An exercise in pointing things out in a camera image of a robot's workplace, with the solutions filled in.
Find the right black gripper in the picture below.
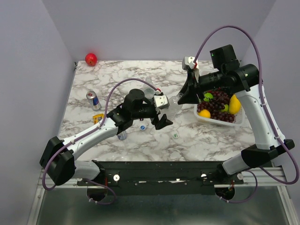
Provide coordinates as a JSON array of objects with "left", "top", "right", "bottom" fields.
[{"left": 177, "top": 70, "right": 224, "bottom": 105}]

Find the clear unlabeled plastic bottle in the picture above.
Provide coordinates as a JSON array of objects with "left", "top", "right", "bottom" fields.
[{"left": 165, "top": 93, "right": 183, "bottom": 120}]

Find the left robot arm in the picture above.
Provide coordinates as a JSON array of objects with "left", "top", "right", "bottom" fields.
[{"left": 39, "top": 89, "right": 173, "bottom": 186}]

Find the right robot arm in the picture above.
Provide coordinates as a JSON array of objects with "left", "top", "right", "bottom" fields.
[{"left": 178, "top": 45, "right": 295, "bottom": 184}]

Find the green label water bottle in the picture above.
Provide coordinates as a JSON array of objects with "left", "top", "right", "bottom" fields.
[{"left": 142, "top": 76, "right": 155, "bottom": 99}]

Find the green striped ball fruit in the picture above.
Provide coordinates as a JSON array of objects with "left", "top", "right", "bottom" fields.
[{"left": 203, "top": 92, "right": 214, "bottom": 102}]

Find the orange fruit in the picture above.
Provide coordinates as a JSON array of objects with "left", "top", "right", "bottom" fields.
[{"left": 197, "top": 109, "right": 211, "bottom": 118}]

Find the dark purple grape bunch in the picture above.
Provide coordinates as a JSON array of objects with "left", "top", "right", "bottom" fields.
[{"left": 196, "top": 89, "right": 235, "bottom": 123}]

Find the tilted silver drink can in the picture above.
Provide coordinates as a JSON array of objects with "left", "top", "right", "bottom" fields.
[{"left": 117, "top": 131, "right": 127, "bottom": 141}]

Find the white plastic fruit basket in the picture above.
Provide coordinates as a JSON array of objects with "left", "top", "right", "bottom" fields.
[{"left": 194, "top": 70, "right": 246, "bottom": 128}]

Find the yellow m&m's candy bag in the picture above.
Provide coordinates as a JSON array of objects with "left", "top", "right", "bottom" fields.
[{"left": 92, "top": 113, "right": 104, "bottom": 124}]

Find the upright red bull can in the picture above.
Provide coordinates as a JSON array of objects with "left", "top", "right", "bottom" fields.
[{"left": 86, "top": 90, "right": 101, "bottom": 111}]

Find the red apple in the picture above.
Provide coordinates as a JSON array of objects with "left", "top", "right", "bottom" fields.
[{"left": 85, "top": 53, "right": 98, "bottom": 67}]

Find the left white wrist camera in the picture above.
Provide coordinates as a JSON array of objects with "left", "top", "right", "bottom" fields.
[{"left": 153, "top": 95, "right": 170, "bottom": 110}]

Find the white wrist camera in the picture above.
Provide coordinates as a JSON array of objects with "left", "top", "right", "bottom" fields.
[
  {"left": 182, "top": 56, "right": 200, "bottom": 83},
  {"left": 153, "top": 95, "right": 170, "bottom": 110}
]

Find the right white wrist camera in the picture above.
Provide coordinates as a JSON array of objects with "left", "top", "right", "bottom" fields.
[{"left": 182, "top": 56, "right": 200, "bottom": 83}]

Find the black mounting base rail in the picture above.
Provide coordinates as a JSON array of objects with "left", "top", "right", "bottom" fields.
[{"left": 70, "top": 160, "right": 244, "bottom": 196}]

